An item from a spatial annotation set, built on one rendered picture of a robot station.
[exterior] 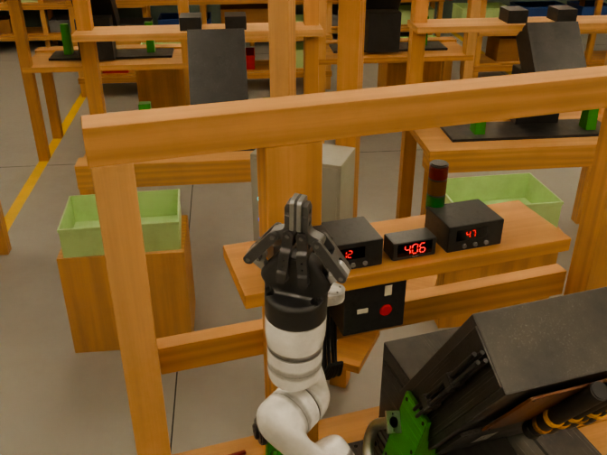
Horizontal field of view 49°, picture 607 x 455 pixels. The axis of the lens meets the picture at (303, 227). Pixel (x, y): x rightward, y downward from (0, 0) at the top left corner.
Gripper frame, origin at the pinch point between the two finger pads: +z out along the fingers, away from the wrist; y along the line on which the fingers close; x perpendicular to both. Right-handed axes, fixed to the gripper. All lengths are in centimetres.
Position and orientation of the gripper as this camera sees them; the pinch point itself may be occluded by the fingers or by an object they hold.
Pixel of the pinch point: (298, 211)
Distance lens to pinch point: 73.4
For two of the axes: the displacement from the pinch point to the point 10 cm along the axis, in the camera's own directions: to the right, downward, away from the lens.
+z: 0.2, -8.4, -5.4
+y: -9.5, -1.8, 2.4
